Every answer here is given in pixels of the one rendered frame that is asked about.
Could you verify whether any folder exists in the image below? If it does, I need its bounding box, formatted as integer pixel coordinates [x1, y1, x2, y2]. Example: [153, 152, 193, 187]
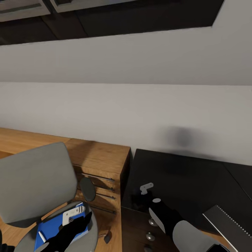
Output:
[34, 202, 88, 251]

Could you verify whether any swivel chair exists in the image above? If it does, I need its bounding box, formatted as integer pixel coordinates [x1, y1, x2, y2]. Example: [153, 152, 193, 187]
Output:
[0, 142, 110, 252]

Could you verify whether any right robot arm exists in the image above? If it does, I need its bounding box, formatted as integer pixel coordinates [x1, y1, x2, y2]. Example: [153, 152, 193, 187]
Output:
[131, 183, 231, 252]

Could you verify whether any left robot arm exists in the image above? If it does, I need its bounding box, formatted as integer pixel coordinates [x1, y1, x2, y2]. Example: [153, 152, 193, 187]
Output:
[35, 205, 92, 252]

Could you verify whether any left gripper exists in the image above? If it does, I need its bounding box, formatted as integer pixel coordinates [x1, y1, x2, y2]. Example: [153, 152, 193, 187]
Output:
[59, 211, 92, 245]

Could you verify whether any mouse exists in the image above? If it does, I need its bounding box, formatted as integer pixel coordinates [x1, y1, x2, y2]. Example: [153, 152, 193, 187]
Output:
[131, 188, 140, 196]

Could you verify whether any pen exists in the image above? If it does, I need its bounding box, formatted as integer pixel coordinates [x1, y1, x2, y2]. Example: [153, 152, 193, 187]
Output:
[39, 232, 46, 242]

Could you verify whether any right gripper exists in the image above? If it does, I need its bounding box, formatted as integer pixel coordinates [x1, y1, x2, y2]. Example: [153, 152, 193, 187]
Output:
[131, 190, 154, 206]

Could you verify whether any notebook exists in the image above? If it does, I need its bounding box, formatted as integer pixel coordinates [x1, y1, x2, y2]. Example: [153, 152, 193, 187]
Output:
[203, 205, 252, 252]

